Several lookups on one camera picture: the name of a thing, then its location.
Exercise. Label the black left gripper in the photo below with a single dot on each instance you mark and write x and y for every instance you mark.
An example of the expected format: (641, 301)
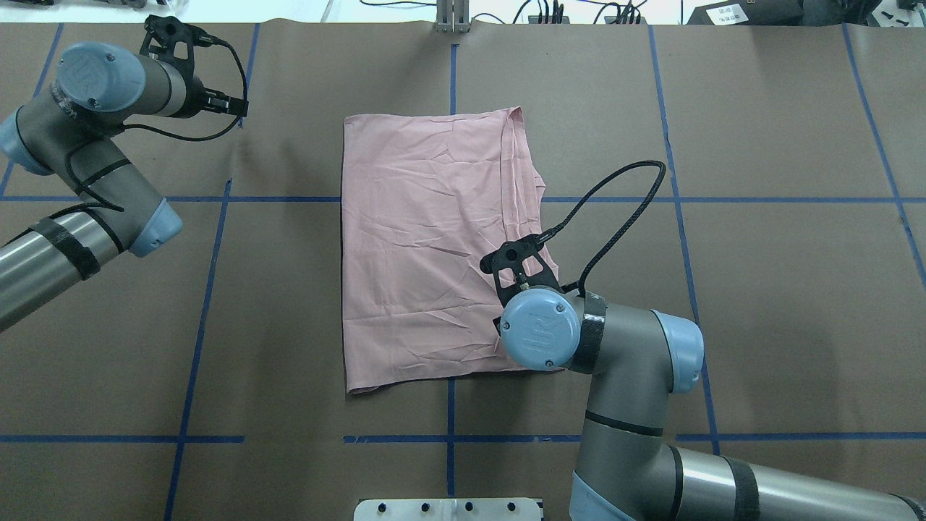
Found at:
(200, 100)

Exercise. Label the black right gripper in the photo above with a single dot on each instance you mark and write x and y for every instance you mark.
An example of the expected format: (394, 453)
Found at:
(498, 326)

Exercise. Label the pink Snoopy t-shirt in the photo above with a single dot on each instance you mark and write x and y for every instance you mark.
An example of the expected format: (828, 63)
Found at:
(423, 200)

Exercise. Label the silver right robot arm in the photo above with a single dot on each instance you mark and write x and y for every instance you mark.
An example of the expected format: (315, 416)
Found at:
(637, 359)

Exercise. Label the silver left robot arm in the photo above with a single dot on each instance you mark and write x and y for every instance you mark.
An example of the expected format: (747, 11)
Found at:
(68, 131)

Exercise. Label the black power adapter box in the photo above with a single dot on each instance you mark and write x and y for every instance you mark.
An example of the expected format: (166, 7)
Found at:
(757, 13)

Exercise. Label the aluminium frame post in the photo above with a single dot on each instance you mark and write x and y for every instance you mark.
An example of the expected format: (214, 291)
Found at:
(453, 16)

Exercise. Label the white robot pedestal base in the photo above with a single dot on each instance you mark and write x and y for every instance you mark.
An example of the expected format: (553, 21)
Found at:
(480, 508)

